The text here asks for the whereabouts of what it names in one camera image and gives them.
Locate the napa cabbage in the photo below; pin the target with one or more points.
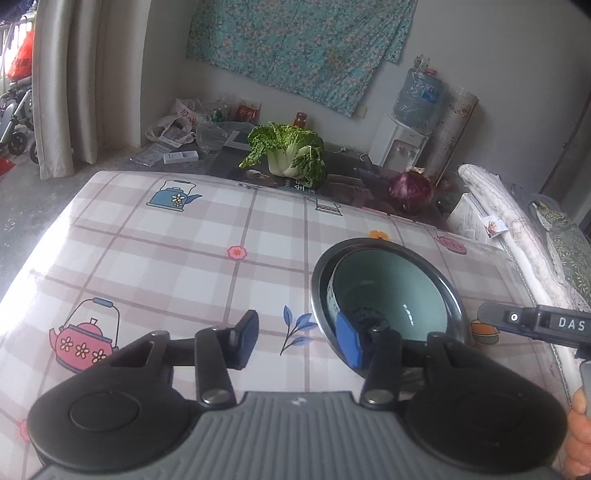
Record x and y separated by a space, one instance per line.
286 152

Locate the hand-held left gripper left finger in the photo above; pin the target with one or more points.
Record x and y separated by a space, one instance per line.
248 339

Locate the white flat box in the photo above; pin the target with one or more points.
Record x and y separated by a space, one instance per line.
180 157

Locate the white paper bag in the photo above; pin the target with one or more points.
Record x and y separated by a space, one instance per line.
468 217

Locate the teal floral wall cloth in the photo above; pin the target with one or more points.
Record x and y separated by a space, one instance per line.
286 41

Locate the red onion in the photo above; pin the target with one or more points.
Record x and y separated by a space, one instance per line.
411 191

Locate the beige curtain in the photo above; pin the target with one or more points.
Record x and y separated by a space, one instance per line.
92 83

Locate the rolled white quilt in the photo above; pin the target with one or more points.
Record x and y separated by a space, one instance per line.
512 221

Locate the teal ceramic bowl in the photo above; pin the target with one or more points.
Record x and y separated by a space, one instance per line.
392 281

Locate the blue water jug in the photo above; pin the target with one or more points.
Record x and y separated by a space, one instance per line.
418 101

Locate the red snack packet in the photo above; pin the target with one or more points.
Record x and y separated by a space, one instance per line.
248 113

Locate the white water dispenser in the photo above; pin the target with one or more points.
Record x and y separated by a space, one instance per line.
397 143

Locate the wheelchair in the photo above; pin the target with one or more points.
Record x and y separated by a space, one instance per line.
18 120

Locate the clear plastic packet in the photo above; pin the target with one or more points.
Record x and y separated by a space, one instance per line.
150 154

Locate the dark side table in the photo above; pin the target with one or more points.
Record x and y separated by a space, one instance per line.
351 175

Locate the green patterned cushion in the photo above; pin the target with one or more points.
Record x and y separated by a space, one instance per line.
570 249

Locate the red plastic bag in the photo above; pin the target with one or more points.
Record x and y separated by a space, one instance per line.
5 166

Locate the patterned paper roll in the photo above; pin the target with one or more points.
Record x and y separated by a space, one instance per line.
455 124

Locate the person's right hand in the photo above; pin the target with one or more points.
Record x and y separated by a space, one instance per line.
581 429

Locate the red sauce bottle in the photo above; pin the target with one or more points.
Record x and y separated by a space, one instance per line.
301 121

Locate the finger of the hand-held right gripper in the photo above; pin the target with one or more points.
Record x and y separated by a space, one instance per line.
503 316

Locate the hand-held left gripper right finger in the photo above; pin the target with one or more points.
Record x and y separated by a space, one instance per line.
351 341

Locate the orange plastic bag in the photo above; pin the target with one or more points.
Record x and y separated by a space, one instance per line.
23 57

